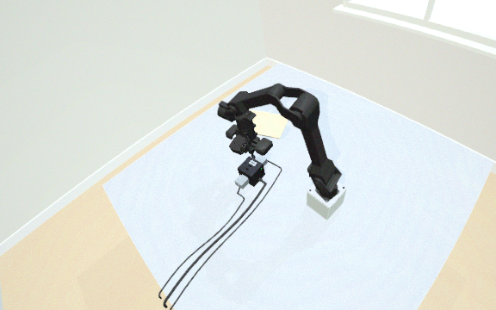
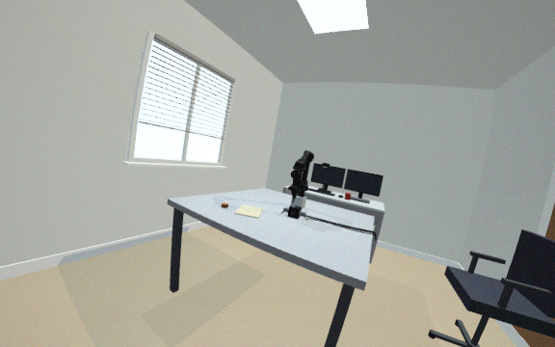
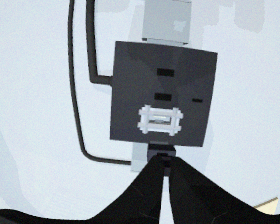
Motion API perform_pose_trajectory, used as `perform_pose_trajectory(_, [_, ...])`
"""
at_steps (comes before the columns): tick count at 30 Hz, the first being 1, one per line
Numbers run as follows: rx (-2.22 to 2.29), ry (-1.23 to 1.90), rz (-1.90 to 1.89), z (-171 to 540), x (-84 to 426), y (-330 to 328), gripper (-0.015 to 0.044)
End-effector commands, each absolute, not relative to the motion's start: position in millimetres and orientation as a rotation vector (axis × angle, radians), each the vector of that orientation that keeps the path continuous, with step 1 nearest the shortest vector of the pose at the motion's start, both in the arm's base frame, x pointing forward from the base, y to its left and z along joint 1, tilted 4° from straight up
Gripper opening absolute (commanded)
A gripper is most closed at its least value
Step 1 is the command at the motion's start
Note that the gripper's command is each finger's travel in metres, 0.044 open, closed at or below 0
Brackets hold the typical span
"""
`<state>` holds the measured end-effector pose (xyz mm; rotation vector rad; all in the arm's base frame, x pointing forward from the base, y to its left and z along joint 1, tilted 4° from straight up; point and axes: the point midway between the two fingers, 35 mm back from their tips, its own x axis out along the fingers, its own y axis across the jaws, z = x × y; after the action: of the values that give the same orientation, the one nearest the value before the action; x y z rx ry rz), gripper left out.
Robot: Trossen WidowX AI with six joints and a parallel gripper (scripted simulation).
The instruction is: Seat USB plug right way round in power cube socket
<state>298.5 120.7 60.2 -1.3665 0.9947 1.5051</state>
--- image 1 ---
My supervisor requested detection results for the cream flat rectangular mat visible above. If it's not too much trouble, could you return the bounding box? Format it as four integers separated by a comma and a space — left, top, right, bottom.
249, 109, 288, 139

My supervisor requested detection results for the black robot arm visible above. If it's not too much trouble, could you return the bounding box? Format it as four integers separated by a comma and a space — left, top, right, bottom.
217, 84, 343, 202

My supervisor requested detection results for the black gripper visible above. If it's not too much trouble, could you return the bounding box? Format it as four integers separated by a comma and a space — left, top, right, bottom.
226, 123, 273, 156

